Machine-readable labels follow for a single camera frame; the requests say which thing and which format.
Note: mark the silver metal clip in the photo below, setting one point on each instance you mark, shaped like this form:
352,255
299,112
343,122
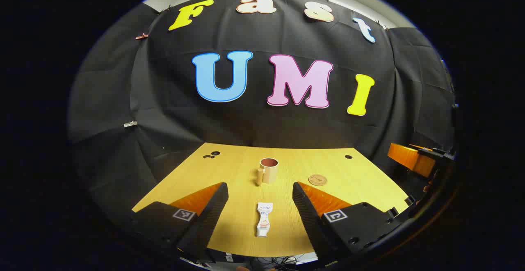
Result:
130,124

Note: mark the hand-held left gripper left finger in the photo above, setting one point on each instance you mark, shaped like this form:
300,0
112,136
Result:
209,217

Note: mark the white toothpaste tube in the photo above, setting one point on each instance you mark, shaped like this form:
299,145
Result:
264,222

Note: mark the copper clip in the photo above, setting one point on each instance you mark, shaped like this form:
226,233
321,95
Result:
141,36

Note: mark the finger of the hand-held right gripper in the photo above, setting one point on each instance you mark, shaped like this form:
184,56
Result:
410,158

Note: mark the beige cup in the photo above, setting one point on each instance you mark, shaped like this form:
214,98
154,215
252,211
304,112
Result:
270,173

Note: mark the black backdrop cloth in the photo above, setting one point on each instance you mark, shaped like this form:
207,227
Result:
262,127

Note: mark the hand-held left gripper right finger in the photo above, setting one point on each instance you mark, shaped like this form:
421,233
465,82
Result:
307,217

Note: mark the round cork coaster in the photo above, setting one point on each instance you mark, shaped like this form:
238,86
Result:
318,180

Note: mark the wooden desktop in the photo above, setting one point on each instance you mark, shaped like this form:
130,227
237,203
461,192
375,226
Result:
242,226

